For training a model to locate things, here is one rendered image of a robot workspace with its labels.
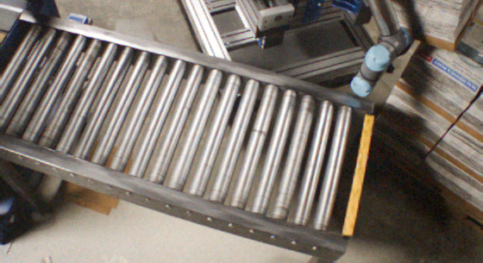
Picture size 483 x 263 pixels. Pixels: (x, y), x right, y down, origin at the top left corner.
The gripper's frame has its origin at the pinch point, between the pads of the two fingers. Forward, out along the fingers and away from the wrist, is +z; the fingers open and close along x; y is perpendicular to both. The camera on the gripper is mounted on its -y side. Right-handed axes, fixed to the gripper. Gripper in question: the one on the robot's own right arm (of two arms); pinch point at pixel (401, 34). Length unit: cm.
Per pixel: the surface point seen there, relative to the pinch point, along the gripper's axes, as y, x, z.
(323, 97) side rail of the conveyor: 1.4, 9.9, -43.1
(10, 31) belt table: 35, 111, -90
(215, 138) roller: 7, 28, -78
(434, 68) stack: -5.5, -16.7, -6.1
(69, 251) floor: -55, 92, -132
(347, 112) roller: -1.8, 0.7, -43.0
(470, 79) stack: -9.3, -30.0, -1.5
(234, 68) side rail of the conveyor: 11, 38, -53
